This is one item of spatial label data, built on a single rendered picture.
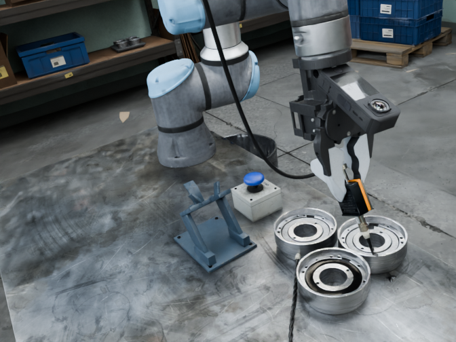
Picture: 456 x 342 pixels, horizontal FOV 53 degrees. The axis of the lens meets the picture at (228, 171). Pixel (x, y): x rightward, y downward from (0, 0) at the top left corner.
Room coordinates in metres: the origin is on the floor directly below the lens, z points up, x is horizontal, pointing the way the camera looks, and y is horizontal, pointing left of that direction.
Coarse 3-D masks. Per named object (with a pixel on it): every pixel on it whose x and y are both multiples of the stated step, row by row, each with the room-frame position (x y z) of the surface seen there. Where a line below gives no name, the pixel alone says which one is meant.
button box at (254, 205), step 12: (264, 180) 0.79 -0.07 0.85; (240, 192) 0.76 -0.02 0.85; (252, 192) 0.75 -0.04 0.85; (264, 192) 0.75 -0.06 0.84; (276, 192) 0.74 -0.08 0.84; (240, 204) 0.75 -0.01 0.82; (252, 204) 0.72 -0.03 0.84; (264, 204) 0.73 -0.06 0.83; (276, 204) 0.74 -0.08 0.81; (252, 216) 0.72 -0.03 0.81; (264, 216) 0.73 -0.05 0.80
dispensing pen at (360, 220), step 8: (344, 168) 0.58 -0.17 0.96; (352, 184) 0.55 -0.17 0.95; (352, 192) 0.55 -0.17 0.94; (360, 192) 0.55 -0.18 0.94; (344, 200) 0.56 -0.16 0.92; (352, 200) 0.55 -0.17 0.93; (360, 200) 0.54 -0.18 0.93; (344, 208) 0.56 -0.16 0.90; (352, 208) 0.55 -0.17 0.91; (360, 208) 0.54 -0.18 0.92; (360, 216) 0.55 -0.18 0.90; (360, 224) 0.54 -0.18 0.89; (368, 232) 0.54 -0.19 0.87; (368, 240) 0.53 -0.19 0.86
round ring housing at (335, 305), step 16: (304, 256) 0.55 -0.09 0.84; (320, 256) 0.55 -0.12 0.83; (336, 256) 0.55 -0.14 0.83; (352, 256) 0.54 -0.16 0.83; (320, 272) 0.52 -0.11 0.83; (336, 272) 0.52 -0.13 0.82; (368, 272) 0.49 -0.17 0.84; (304, 288) 0.48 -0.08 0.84; (336, 288) 0.48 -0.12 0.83; (368, 288) 0.47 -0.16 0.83; (320, 304) 0.46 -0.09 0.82; (336, 304) 0.45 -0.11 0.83; (352, 304) 0.46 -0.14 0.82
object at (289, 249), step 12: (288, 216) 0.67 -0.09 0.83; (300, 216) 0.67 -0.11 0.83; (312, 216) 0.67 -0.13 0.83; (324, 216) 0.65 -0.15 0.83; (276, 228) 0.64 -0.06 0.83; (300, 228) 0.65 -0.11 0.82; (312, 228) 0.64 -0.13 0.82; (336, 228) 0.60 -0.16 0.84; (276, 240) 0.62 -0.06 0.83; (300, 240) 0.60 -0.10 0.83; (312, 240) 0.60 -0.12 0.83; (324, 240) 0.58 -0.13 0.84; (336, 240) 0.60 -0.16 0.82; (288, 252) 0.59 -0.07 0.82; (300, 252) 0.58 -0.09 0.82
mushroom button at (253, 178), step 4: (252, 172) 0.78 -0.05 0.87; (256, 172) 0.77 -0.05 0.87; (244, 176) 0.77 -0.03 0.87; (248, 176) 0.76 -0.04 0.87; (252, 176) 0.76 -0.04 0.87; (256, 176) 0.76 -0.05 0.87; (260, 176) 0.76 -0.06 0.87; (244, 180) 0.76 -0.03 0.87; (248, 180) 0.75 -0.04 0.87; (252, 180) 0.75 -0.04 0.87; (256, 180) 0.75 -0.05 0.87; (260, 180) 0.75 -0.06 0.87; (248, 184) 0.75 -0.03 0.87; (252, 184) 0.75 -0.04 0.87; (256, 184) 0.74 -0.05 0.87
